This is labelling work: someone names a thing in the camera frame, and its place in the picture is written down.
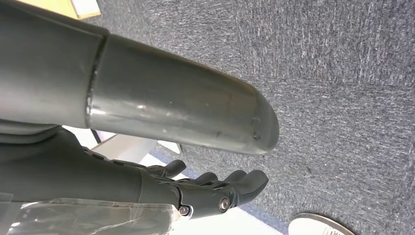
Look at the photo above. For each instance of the white round object grey rim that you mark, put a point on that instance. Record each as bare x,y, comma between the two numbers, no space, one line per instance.
314,227

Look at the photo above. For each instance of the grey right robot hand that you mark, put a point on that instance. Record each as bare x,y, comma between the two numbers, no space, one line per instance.
162,97

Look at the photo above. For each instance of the yellow and white board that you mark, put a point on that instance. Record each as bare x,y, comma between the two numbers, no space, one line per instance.
64,6

